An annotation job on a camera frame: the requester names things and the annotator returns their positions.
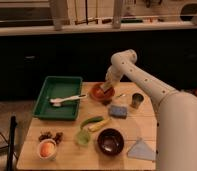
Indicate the black chair frame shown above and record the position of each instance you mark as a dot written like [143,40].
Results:
[8,146]

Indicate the tan eraser block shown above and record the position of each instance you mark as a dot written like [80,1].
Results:
[105,86]

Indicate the yellow banana toy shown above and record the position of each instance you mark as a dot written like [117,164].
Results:
[99,125]

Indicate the folded blue-grey cloth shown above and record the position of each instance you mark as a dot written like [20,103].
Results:
[141,150]

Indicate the white brush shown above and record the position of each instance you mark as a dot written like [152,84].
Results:
[57,102]

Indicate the green plastic tray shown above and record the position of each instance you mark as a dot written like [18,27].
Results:
[58,87]

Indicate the small metal cup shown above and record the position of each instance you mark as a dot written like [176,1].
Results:
[137,99]

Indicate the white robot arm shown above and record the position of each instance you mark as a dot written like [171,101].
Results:
[176,112]

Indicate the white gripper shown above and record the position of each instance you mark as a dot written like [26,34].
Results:
[113,76]

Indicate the green chili pepper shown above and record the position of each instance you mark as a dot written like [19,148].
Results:
[91,120]

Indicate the white cup with orange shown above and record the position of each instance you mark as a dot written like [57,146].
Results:
[47,149]

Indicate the brown dried fruit cluster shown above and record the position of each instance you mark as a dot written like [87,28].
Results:
[58,137]

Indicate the wooden table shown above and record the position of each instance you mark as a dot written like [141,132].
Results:
[139,124]

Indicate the blue sponge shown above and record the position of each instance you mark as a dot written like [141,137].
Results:
[117,111]

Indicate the red bowl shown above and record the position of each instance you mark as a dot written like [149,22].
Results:
[97,94]

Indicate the small metal utensil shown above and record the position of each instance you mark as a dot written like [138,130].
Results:
[119,96]

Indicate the dark brown bowl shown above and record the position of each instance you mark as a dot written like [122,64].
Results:
[110,142]

